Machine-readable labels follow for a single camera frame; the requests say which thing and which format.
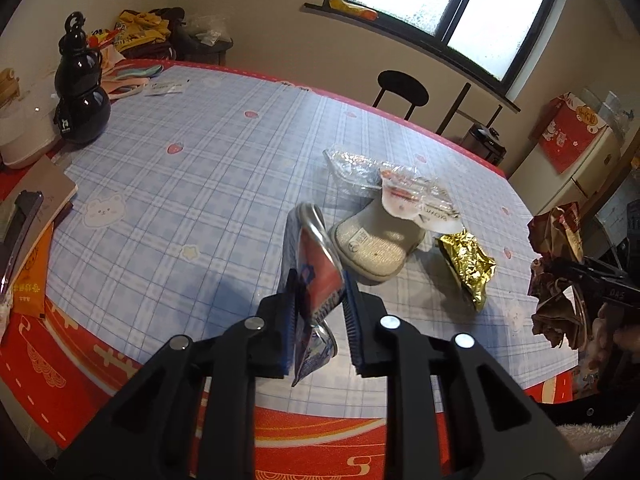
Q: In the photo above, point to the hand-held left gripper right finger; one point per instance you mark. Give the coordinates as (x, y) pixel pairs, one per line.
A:
(351, 330)

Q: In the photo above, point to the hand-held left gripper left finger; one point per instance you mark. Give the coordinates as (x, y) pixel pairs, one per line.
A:
(287, 345)

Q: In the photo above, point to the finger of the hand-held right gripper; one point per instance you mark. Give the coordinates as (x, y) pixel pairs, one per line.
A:
(575, 271)

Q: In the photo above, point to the brown snack wrapper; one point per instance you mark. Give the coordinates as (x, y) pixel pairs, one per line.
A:
(555, 230)

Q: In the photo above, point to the crushed red can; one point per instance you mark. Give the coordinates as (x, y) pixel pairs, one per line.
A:
(320, 270)

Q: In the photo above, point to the white yogurt cup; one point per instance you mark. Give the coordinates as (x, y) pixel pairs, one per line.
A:
(370, 245)

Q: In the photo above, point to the gold foil wrapper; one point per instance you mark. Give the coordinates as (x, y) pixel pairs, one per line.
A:
(467, 265)

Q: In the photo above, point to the clear plastic wrapper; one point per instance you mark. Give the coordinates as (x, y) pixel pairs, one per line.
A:
(350, 165)

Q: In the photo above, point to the person's right hand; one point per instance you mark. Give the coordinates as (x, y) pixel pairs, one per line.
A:
(607, 327)

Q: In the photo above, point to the cream refrigerator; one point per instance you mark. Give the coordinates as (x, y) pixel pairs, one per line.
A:
(585, 175)

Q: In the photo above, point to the red printed cloth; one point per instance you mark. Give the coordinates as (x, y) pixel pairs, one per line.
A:
(565, 135)

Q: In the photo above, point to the brown pressure cooker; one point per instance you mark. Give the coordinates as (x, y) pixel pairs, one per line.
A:
(482, 145)

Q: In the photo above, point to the plaid tablecloth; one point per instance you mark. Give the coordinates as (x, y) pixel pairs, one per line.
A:
(200, 185)

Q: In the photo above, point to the black rack with white top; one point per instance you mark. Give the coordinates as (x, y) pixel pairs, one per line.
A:
(460, 96)

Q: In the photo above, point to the orange packet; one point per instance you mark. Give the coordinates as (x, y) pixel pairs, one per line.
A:
(30, 280)

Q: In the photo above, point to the white paper sachet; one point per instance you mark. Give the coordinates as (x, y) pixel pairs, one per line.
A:
(165, 89)

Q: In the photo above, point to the brown notebook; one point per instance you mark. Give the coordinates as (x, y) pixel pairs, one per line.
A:
(45, 190)

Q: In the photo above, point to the black slim tool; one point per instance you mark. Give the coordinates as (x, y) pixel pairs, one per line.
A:
(25, 215)

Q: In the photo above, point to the black window sill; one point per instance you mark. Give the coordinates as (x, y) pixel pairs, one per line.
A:
(400, 35)

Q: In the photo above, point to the grey bucket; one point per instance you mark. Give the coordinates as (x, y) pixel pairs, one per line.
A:
(200, 50)

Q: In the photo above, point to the pastel striped cloth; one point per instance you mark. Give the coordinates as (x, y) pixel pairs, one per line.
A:
(130, 80)

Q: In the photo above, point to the black gourd bottle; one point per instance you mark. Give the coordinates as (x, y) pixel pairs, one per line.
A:
(80, 105)

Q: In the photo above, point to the yellow snack packet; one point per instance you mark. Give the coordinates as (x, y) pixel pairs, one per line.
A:
(350, 7)

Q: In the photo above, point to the crumpled clear plastic bag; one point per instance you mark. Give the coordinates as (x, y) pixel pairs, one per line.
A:
(207, 27)

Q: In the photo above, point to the white container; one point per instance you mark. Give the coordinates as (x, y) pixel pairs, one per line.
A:
(25, 140)

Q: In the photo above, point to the pile of snack bags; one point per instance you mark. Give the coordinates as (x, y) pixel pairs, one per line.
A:
(140, 27)

